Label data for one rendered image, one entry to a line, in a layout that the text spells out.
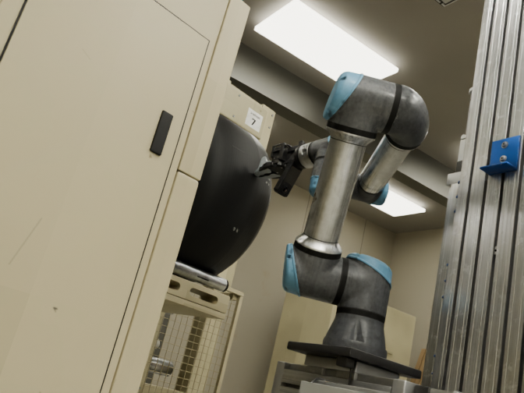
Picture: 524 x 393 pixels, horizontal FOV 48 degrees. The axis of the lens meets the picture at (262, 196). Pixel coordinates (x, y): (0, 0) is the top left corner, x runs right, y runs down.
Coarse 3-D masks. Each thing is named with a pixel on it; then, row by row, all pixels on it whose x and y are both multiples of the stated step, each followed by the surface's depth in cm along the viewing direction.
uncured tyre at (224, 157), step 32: (224, 128) 193; (224, 160) 185; (256, 160) 197; (224, 192) 184; (256, 192) 193; (192, 224) 182; (224, 224) 186; (256, 224) 194; (192, 256) 189; (224, 256) 193
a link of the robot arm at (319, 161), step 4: (320, 156) 169; (324, 156) 168; (316, 160) 170; (320, 160) 168; (316, 164) 169; (320, 164) 167; (316, 168) 167; (320, 168) 166; (312, 172) 169; (316, 172) 167; (312, 176) 167; (316, 176) 166; (312, 180) 166; (316, 180) 165; (312, 184) 166; (316, 184) 164; (312, 188) 165; (312, 192) 166
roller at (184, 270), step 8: (176, 264) 185; (184, 264) 188; (176, 272) 186; (184, 272) 187; (192, 272) 189; (200, 272) 192; (208, 272) 195; (192, 280) 192; (200, 280) 192; (208, 280) 194; (216, 280) 196; (224, 280) 199; (216, 288) 197; (224, 288) 198
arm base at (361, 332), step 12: (336, 312) 140; (348, 312) 136; (360, 312) 134; (372, 312) 135; (336, 324) 136; (348, 324) 134; (360, 324) 133; (372, 324) 134; (336, 336) 133; (348, 336) 132; (360, 336) 132; (372, 336) 132; (360, 348) 130; (372, 348) 131; (384, 348) 134
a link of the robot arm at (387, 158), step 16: (416, 96) 130; (400, 112) 128; (416, 112) 129; (400, 128) 130; (416, 128) 131; (384, 144) 144; (400, 144) 137; (416, 144) 137; (384, 160) 147; (400, 160) 146; (368, 176) 157; (384, 176) 153; (368, 192) 163; (384, 192) 165
